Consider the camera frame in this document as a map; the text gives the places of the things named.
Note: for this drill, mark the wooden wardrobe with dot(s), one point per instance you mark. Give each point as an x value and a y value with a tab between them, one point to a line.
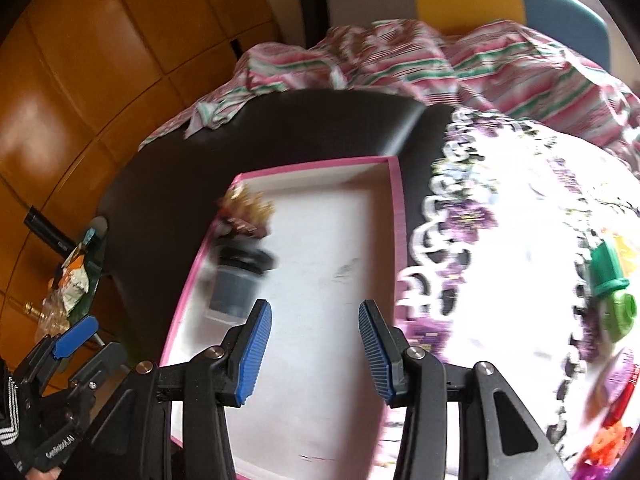
100	60

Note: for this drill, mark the purple perforated ball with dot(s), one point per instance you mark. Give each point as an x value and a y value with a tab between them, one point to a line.
592	471

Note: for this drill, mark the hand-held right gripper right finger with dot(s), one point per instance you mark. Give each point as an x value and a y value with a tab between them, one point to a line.
374	350

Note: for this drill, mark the black capped grey bottle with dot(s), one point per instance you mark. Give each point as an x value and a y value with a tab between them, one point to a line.
235	280

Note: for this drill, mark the pink rimmed white box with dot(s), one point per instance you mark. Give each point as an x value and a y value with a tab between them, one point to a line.
320	310

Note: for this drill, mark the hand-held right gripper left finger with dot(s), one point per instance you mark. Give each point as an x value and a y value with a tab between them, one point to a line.
252	350

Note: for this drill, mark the black headboard post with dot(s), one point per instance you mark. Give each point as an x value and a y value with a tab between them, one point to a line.
311	5

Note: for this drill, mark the orange toy block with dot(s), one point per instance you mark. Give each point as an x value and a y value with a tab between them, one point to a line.
605	442

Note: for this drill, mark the black cylinder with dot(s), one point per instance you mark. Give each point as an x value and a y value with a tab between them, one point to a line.
45	230

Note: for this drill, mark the green square toy cup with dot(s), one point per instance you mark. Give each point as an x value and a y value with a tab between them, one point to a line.
605	267

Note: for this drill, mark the white embroidered floral tablecloth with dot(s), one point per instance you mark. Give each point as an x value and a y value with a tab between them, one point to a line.
510	260

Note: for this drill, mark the crumpled snack packets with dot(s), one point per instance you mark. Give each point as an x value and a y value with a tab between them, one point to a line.
72	285

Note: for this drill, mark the person's left forearm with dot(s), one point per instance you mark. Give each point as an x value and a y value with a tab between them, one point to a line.
7	420

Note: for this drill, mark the pink green striped blanket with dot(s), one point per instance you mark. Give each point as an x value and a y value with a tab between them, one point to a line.
400	60

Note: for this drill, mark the red cylinder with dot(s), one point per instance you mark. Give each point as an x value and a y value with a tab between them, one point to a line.
627	400

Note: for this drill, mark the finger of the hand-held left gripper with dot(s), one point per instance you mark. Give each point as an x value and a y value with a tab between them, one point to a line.
100	362
75	336

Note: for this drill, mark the purple tan toy piece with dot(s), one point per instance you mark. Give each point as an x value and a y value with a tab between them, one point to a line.
612	385

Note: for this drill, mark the blue headboard panel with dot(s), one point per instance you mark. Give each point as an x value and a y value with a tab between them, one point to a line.
565	25

